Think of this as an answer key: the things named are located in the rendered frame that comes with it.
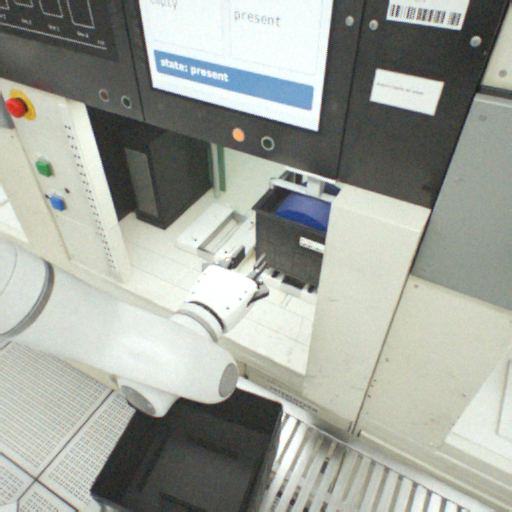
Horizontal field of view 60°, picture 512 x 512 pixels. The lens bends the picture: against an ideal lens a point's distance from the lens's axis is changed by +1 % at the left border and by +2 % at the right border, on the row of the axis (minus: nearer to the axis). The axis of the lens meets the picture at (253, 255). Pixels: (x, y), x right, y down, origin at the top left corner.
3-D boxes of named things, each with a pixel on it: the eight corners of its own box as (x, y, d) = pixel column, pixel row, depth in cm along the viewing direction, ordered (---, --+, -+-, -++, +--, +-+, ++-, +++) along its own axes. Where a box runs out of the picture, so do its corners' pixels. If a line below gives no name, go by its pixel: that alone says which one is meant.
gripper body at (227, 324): (176, 324, 76) (212, 282, 83) (227, 349, 72) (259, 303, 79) (171, 296, 70) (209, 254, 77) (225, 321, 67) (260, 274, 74)
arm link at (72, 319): (104, 266, 41) (253, 356, 64) (13, 251, 50) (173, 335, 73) (58, 360, 38) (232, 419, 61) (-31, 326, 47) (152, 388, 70)
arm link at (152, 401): (207, 319, 65) (162, 309, 70) (150, 392, 57) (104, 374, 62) (225, 357, 70) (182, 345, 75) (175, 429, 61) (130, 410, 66)
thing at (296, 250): (249, 270, 119) (249, 172, 97) (283, 228, 132) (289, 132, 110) (333, 305, 111) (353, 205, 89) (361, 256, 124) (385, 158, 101)
